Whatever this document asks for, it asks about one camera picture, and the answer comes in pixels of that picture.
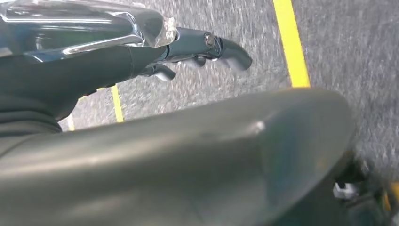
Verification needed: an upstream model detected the yellow floor tape square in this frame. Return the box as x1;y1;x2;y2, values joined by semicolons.
67;84;125;132
272;0;311;89

